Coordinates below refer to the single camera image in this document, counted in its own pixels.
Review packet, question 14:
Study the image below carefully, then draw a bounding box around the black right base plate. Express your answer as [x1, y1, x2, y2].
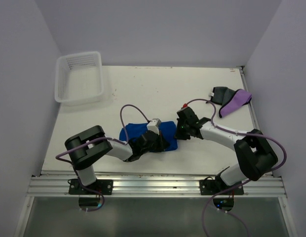
[199, 176, 244, 196]

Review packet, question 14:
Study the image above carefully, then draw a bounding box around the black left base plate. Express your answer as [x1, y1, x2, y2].
[68, 179, 113, 195]

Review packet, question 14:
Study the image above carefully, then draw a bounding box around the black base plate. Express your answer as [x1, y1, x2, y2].
[68, 179, 113, 195]
[199, 176, 244, 196]

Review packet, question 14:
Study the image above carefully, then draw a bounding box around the blue towel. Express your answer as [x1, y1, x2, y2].
[125, 121, 178, 152]

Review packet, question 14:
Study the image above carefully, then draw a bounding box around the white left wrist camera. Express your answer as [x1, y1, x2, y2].
[147, 118, 161, 135]

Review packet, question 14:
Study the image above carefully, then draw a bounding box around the grey towel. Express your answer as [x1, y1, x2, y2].
[210, 86, 235, 105]

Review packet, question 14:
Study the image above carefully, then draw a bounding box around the purple towel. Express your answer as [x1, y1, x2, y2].
[219, 89, 252, 118]

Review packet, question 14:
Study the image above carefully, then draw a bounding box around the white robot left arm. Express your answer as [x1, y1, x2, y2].
[65, 125, 170, 194]

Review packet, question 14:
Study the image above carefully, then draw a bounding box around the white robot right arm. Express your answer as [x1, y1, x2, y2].
[175, 107, 278, 194]

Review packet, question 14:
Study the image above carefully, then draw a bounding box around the aluminium mounting rail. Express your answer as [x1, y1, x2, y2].
[26, 172, 287, 198]

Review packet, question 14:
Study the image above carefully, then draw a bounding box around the white plastic basket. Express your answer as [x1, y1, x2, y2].
[54, 51, 105, 106]

